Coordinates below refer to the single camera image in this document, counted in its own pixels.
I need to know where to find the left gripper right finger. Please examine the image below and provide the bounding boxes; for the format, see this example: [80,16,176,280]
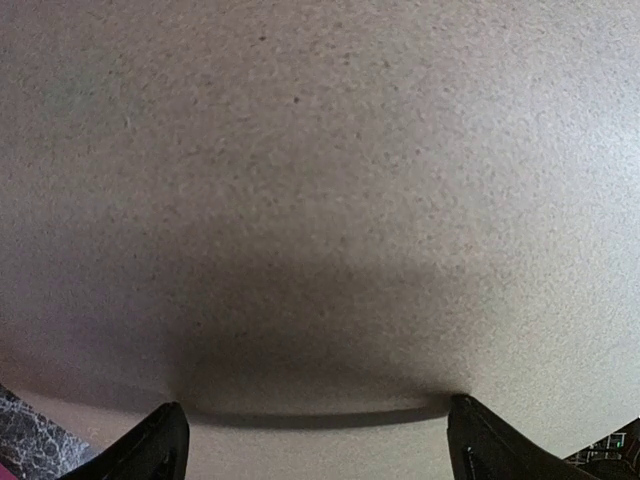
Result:
[447,394,592,479]

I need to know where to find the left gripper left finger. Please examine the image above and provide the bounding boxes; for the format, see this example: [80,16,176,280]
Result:
[62,402,190,480]

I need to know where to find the brown backing board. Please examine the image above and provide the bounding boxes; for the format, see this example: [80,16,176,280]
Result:
[1,1,639,479]

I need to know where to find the pink wooden picture frame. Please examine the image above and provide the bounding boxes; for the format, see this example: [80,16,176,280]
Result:
[0,464,18,480]

